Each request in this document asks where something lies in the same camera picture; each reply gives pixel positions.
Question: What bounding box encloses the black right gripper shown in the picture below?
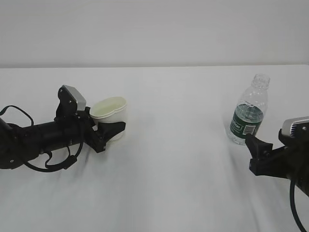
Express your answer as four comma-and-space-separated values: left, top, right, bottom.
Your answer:
245, 134, 309, 191

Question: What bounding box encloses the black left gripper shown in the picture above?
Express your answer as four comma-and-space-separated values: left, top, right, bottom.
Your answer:
54, 106, 126, 153

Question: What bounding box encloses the clear plastic water bottle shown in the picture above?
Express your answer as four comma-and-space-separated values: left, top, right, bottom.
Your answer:
227, 73, 270, 145

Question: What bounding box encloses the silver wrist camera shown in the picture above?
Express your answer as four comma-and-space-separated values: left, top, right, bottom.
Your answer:
279, 116, 309, 146
54, 85, 87, 121

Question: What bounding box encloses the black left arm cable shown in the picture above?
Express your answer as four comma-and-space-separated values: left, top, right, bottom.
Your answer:
0, 105, 85, 173

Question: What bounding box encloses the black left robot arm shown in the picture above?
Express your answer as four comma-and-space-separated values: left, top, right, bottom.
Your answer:
0, 105, 126, 173

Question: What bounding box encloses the white paper cup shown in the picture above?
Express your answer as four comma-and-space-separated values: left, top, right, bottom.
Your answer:
90, 96, 128, 142

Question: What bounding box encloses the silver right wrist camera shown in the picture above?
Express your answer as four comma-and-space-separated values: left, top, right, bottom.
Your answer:
279, 116, 309, 146

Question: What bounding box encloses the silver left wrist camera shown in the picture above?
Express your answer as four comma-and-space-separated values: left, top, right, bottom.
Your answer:
54, 85, 87, 121

